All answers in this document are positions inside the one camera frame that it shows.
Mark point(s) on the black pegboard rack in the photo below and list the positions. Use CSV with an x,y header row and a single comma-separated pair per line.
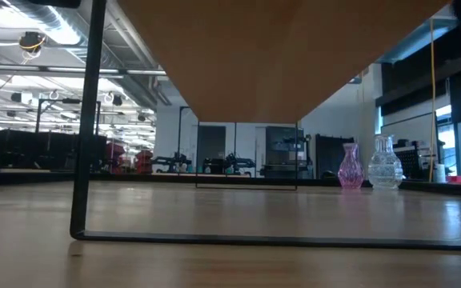
x,y
410,160

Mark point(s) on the black panel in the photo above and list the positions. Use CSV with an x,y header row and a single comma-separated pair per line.
x,y
326,156

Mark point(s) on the pink ribbed glass vase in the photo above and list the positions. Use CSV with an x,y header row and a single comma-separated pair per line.
x,y
350,170

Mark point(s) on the red tool cart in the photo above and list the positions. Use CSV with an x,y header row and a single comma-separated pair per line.
x,y
144,160
114,154

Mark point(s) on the black aluminium table frame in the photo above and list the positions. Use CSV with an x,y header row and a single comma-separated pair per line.
x,y
34,178

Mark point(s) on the clear diamond-cut glass vase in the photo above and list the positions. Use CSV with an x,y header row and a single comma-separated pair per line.
x,y
385,170

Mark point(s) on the black cabinet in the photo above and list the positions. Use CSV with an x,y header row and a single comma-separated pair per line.
x,y
284,152

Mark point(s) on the black workbench partition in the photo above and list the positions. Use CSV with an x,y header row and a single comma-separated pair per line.
x,y
34,148

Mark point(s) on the black background robot station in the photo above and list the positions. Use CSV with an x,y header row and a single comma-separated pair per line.
x,y
238,162
172,162

